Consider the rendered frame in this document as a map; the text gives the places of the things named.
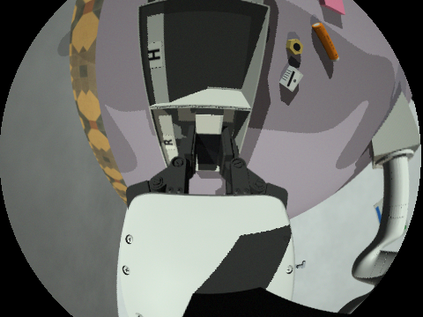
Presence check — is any brass hex nut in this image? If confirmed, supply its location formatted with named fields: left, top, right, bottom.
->
left=286, top=39, right=303, bottom=55

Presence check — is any orange aa battery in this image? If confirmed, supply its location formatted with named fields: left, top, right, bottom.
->
left=312, top=23, right=339, bottom=62

